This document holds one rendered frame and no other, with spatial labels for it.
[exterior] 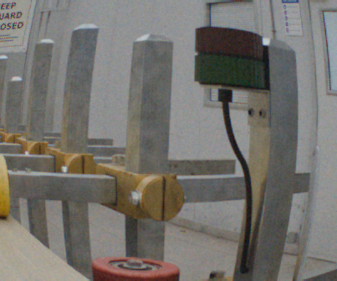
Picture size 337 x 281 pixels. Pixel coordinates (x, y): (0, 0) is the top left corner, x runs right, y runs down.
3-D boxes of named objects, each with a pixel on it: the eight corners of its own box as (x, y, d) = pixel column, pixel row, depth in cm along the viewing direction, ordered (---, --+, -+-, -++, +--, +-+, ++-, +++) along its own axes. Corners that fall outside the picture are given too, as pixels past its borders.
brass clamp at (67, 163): (73, 179, 117) (73, 147, 117) (102, 191, 105) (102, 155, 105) (41, 177, 115) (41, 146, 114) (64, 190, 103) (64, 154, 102)
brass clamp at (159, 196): (136, 204, 95) (137, 164, 95) (188, 221, 83) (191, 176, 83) (92, 202, 92) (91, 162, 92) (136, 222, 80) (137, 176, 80)
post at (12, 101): (24, 269, 156) (19, 77, 154) (28, 273, 153) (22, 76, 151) (13, 268, 155) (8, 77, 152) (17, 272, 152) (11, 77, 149)
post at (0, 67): (2, 224, 178) (6, 55, 176) (4, 227, 175) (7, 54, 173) (-8, 223, 177) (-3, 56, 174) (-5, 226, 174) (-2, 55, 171)
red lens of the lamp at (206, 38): (242, 59, 64) (240, 38, 64) (276, 61, 59) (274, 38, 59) (181, 52, 62) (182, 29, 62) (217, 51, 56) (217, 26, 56)
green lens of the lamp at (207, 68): (242, 86, 64) (242, 63, 64) (278, 89, 59) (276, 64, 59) (181, 80, 62) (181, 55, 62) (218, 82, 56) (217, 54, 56)
